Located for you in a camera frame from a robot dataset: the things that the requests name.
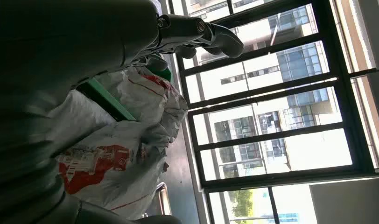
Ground grey package thin red lines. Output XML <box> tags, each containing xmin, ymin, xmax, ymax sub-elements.
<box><xmin>95</xmin><ymin>66</ymin><xmax>189</xmax><ymax>146</ymax></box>

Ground grey package large red print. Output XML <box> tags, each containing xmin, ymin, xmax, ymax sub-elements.
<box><xmin>47</xmin><ymin>90</ymin><xmax>178</xmax><ymax>221</ymax></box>

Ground green plastic crate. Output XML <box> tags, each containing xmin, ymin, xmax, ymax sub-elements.
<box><xmin>76</xmin><ymin>66</ymin><xmax>173</xmax><ymax>122</ymax></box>

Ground ribbed grey left arm sleeve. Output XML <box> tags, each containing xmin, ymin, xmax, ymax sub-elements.
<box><xmin>0</xmin><ymin>108</ymin><xmax>59</xmax><ymax>224</ymax></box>

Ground white window sill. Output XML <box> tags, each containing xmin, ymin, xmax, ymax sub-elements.
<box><xmin>169</xmin><ymin>52</ymin><xmax>212</xmax><ymax>224</ymax></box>

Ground steel scale tray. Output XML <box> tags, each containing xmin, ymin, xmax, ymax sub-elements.
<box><xmin>143</xmin><ymin>182</ymin><xmax>173</xmax><ymax>217</ymax></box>

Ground building outside window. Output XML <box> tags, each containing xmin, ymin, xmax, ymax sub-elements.
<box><xmin>183</xmin><ymin>0</ymin><xmax>354</xmax><ymax>224</ymax></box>

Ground green tree outside window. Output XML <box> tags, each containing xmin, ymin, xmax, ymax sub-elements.
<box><xmin>230</xmin><ymin>189</ymin><xmax>255</xmax><ymax>224</ymax></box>

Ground black window frame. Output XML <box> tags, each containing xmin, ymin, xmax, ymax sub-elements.
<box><xmin>164</xmin><ymin>0</ymin><xmax>379</xmax><ymax>224</ymax></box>

